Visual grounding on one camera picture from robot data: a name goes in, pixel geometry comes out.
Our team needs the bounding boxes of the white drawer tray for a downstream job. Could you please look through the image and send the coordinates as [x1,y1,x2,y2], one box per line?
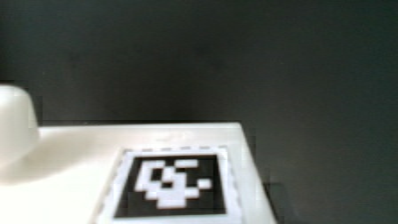
[0,85,278,224]

